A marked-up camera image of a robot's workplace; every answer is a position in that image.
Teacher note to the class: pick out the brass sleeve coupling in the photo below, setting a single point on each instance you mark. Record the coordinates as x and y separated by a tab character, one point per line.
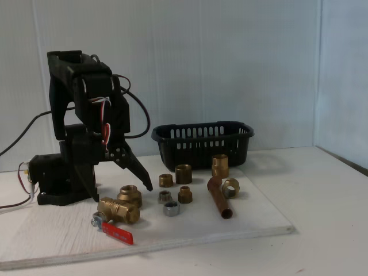
183	175

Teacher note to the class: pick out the chrome hex bushing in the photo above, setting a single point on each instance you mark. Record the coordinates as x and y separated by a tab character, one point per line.
164	198

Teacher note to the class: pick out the brass threaded adapter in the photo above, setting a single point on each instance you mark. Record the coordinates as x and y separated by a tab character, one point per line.
220	165

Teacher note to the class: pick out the copper pipe piece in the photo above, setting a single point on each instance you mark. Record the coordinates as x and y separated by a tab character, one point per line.
220	201

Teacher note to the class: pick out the brass compression nut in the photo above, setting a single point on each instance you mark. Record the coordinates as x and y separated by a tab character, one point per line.
234	184

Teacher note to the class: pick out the white wooden board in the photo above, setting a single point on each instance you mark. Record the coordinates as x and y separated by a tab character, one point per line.
57	233

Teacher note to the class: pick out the brass hex bushing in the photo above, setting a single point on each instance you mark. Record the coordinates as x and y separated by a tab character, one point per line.
166	181

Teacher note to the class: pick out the chrome nut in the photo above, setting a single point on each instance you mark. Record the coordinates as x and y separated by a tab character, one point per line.
172	212

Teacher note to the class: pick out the small controller board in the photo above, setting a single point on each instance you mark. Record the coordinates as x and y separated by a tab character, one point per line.
28	172

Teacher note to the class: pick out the small brass reducer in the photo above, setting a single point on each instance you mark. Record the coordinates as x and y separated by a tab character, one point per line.
185	197

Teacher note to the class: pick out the black slotted plastic basket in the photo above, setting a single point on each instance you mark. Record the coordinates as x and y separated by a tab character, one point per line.
201	159

